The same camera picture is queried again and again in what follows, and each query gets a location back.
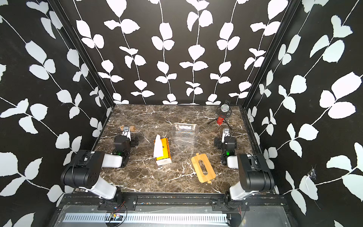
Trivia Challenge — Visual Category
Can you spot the orange tissue paper pack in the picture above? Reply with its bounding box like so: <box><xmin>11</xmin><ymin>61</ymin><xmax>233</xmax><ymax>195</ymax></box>
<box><xmin>156</xmin><ymin>138</ymin><xmax>172</xmax><ymax>166</ymax></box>

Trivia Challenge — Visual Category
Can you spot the white perforated strip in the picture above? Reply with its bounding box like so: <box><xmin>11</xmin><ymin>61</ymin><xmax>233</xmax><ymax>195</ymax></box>
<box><xmin>62</xmin><ymin>213</ymin><xmax>228</xmax><ymax>225</ymax></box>

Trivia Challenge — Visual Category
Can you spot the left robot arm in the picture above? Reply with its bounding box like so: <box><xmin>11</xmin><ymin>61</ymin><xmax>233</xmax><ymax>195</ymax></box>
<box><xmin>60</xmin><ymin>135</ymin><xmax>139</xmax><ymax>203</ymax></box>

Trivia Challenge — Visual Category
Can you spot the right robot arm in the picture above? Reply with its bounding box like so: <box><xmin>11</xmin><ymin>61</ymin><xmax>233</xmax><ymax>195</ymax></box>
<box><xmin>214</xmin><ymin>136</ymin><xmax>275</xmax><ymax>201</ymax></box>

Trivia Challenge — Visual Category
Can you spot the bamboo tissue box lid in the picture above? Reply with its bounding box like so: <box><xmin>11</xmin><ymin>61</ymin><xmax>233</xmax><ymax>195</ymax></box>
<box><xmin>191</xmin><ymin>153</ymin><xmax>216</xmax><ymax>184</ymax></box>

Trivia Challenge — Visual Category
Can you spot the wooden letter cube N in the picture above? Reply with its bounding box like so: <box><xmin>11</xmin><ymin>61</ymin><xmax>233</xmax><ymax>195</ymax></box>
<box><xmin>130</xmin><ymin>125</ymin><xmax>136</xmax><ymax>132</ymax></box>

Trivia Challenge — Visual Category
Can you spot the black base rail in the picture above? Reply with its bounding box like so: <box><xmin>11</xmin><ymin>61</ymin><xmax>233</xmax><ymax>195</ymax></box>
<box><xmin>60</xmin><ymin>192</ymin><xmax>288</xmax><ymax>213</ymax></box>

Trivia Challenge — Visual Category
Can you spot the clear plastic tissue box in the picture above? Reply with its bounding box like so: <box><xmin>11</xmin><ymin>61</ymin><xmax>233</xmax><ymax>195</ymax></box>
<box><xmin>172</xmin><ymin>123</ymin><xmax>199</xmax><ymax>141</ymax></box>

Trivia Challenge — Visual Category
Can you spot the white tissue sheet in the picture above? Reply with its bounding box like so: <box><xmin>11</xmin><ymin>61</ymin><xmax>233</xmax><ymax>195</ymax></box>
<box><xmin>154</xmin><ymin>134</ymin><xmax>163</xmax><ymax>158</ymax></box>

